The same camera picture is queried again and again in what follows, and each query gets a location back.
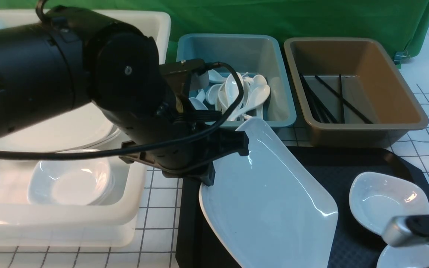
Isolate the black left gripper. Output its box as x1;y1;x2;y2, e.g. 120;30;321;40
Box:
120;112;249;186

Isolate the large white square plate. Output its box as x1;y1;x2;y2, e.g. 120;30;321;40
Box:
198;117;339;268

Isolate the white small bowl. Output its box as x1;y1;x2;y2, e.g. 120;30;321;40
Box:
349;172;429;236
27;157;114;206
376;245;429;268

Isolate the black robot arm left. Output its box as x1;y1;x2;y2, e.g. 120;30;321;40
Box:
0;0;249;186

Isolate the top white plate in bin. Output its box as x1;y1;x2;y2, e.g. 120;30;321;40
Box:
0;103;120;152

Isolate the white spoon right long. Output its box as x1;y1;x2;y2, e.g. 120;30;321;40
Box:
228;84;271;121

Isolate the teal plastic bin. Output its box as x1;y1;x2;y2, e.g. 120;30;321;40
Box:
177;33;297;134

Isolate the black serving tray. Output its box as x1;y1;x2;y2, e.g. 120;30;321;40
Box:
172;147;429;268

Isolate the white small bowl in bin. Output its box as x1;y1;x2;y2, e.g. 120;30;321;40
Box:
27;157;114;206

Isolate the black chopstick long diagonal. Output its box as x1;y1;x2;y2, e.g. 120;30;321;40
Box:
314;74;373;124

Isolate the brown plastic bin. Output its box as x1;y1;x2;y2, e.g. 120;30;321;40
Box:
284;37;429;148

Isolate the metal binder clip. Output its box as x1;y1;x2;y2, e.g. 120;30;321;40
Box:
393;51;411;65

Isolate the large white plastic bin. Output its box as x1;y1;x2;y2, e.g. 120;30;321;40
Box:
0;10;171;248

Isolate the green backdrop cloth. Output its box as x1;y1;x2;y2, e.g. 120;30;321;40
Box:
0;0;429;72

